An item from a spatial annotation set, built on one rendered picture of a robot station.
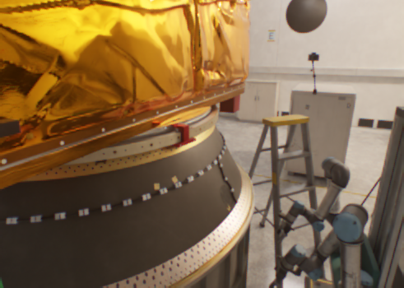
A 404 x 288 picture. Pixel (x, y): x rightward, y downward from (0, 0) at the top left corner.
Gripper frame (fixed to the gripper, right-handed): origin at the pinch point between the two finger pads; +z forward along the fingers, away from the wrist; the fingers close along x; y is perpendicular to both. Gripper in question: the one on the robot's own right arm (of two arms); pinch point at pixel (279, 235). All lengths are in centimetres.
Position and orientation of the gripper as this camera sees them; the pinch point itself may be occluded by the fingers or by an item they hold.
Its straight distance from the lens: 220.5
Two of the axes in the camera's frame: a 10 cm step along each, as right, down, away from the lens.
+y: 8.9, 4.5, -1.2
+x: 2.1, -1.6, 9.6
